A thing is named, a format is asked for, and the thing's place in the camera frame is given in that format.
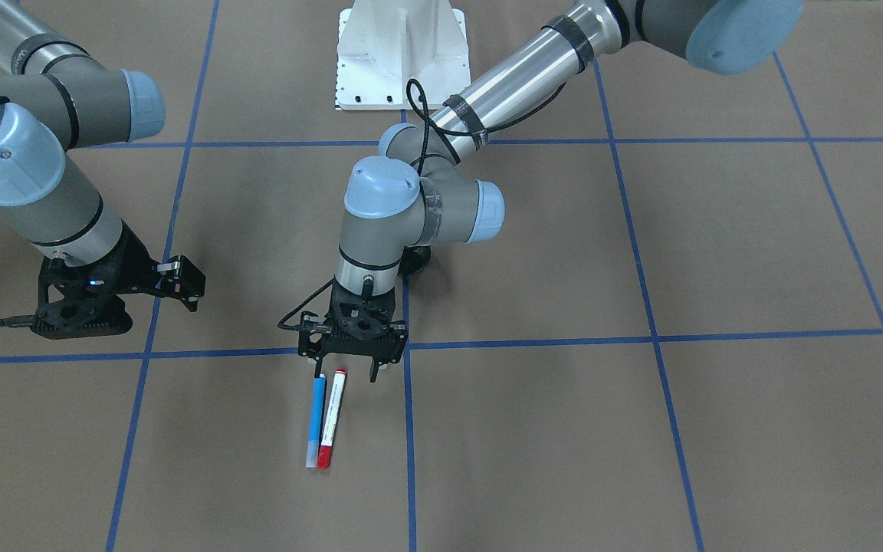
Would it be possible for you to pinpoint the red marker pen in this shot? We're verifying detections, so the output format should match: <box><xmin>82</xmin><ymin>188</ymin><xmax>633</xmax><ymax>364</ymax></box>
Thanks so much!
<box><xmin>317</xmin><ymin>367</ymin><xmax>348</xmax><ymax>469</ymax></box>

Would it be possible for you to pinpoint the black mesh pen holder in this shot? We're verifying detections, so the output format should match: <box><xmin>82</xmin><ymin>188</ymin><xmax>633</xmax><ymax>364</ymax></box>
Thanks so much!
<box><xmin>399</xmin><ymin>245</ymin><xmax>432</xmax><ymax>276</ymax></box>

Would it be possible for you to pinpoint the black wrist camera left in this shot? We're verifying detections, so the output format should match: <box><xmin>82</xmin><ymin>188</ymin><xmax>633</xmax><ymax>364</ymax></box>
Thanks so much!
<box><xmin>295</xmin><ymin>310</ymin><xmax>329</xmax><ymax>361</ymax></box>

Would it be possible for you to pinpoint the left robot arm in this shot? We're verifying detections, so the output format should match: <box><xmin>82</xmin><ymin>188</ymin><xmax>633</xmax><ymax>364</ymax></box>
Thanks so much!
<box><xmin>279</xmin><ymin>1</ymin><xmax>803</xmax><ymax>381</ymax></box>

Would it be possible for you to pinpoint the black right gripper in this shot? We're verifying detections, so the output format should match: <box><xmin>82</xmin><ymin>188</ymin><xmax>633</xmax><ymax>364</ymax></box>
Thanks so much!
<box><xmin>31</xmin><ymin>226</ymin><xmax>206</xmax><ymax>340</ymax></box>

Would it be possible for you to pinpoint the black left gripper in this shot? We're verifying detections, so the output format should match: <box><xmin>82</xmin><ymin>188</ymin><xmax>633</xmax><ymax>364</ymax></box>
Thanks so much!
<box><xmin>311</xmin><ymin>280</ymin><xmax>409</xmax><ymax>382</ymax></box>

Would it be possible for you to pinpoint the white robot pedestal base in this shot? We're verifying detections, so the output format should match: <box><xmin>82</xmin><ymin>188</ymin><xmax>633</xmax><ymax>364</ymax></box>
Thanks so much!
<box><xmin>334</xmin><ymin>1</ymin><xmax>471</xmax><ymax>110</ymax></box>

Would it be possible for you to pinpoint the blue marker pen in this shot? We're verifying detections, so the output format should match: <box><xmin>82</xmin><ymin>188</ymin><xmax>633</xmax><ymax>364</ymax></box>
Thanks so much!
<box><xmin>304</xmin><ymin>374</ymin><xmax>327</xmax><ymax>469</ymax></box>

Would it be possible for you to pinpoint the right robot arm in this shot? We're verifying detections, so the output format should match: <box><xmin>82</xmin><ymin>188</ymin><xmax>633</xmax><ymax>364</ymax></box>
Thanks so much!
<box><xmin>0</xmin><ymin>1</ymin><xmax>206</xmax><ymax>340</ymax></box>

